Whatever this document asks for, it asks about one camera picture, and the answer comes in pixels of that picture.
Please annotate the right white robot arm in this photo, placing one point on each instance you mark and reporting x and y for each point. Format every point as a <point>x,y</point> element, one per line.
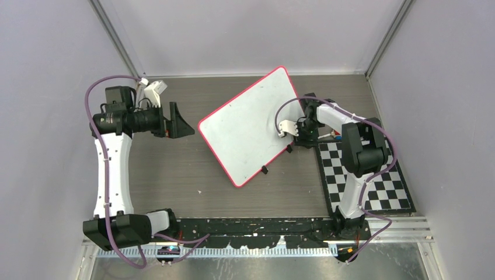
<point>363,153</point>

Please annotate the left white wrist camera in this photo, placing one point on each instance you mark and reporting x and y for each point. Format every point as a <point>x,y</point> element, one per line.
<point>153,90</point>

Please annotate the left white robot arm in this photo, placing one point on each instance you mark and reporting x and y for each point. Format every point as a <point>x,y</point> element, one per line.
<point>115,225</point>

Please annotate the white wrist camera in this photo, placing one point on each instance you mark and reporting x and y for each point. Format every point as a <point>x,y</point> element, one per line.
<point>287,127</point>
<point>153,90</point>

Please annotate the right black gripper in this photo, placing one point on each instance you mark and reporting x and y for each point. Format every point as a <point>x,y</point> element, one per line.
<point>306,141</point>

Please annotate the slotted cable duct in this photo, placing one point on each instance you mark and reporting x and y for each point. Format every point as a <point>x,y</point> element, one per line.
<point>243,252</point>

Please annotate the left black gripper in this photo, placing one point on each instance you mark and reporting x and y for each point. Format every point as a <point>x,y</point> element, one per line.
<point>176,127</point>

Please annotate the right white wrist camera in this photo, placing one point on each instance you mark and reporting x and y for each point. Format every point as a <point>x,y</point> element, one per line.
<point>287,127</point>

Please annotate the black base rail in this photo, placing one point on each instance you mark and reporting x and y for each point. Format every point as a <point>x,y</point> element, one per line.
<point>262,233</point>

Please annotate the pink-framed whiteboard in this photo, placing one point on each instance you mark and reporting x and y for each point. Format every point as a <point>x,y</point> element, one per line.
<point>242,132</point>

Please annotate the red blue toy car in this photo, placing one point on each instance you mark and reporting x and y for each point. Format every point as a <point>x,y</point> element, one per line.
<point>331,135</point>

